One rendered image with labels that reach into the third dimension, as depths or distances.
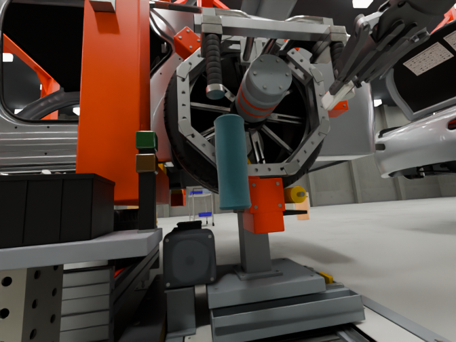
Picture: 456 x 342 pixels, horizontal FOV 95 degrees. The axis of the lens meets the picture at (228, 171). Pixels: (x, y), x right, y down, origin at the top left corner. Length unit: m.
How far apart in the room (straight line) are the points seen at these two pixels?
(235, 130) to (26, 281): 0.50
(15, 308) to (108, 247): 0.17
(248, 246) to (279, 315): 0.23
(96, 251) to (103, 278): 0.34
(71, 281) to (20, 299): 0.28
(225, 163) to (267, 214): 0.23
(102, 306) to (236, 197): 0.48
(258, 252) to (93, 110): 0.72
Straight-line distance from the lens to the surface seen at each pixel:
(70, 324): 0.81
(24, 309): 0.51
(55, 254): 0.44
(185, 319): 0.89
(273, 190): 0.70
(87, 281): 0.76
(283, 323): 0.81
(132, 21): 0.84
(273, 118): 0.89
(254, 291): 0.78
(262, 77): 0.65
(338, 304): 0.88
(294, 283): 0.82
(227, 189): 0.54
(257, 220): 0.68
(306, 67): 0.93
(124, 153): 0.64
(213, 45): 0.57
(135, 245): 0.39
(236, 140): 0.57
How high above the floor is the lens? 0.49
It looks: 9 degrees up
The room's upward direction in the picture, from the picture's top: 4 degrees counter-clockwise
